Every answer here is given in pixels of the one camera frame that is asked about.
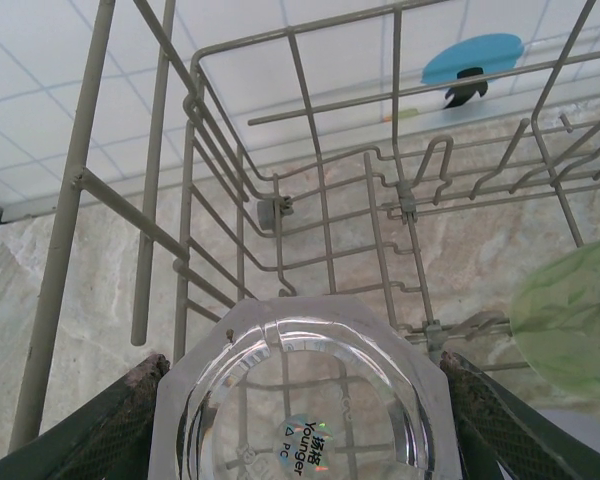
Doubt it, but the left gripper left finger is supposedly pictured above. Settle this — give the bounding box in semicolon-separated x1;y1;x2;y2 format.
0;353;172;480

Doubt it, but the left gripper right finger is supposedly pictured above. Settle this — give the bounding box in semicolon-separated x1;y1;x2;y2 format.
438;349;600;480

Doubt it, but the pale frosted green cup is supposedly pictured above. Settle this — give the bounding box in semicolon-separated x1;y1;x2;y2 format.
508;233;600;401

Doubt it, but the grey wire dish rack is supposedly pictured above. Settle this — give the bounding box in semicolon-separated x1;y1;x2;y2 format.
7;0;600;480

